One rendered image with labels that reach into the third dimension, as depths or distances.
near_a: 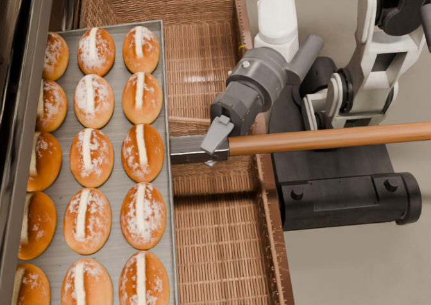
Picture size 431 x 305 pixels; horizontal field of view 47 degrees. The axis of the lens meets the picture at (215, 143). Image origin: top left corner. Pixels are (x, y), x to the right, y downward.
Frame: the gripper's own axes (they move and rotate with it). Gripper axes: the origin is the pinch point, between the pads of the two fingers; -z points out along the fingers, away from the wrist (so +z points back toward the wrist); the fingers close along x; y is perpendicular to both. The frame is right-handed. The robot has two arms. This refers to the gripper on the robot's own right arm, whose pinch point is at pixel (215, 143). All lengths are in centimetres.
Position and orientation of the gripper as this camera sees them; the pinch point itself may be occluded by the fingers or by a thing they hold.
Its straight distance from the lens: 77.0
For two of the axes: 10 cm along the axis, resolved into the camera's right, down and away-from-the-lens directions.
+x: 0.0, 5.2, 8.5
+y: -8.7, -4.2, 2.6
